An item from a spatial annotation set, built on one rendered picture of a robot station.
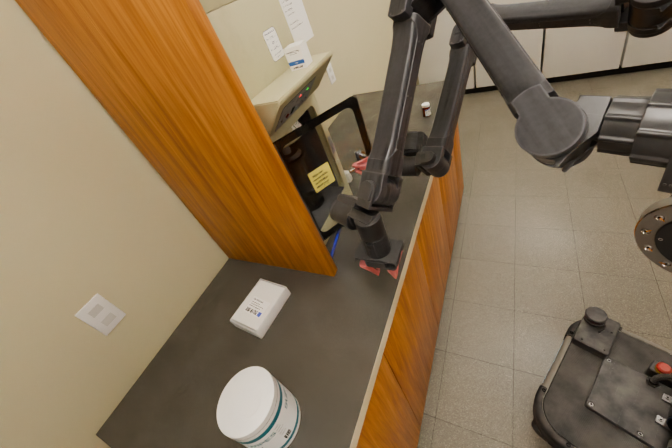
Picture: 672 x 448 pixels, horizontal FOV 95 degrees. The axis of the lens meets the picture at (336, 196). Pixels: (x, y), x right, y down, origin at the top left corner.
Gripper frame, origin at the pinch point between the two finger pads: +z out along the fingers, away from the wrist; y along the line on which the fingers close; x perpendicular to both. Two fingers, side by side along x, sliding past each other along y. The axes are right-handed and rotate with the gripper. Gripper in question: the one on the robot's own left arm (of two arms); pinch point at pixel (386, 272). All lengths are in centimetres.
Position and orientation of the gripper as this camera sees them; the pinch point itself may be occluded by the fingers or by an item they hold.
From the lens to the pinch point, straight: 78.4
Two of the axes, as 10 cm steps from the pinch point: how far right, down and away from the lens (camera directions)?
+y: -8.7, -0.3, 4.9
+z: 3.1, 7.4, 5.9
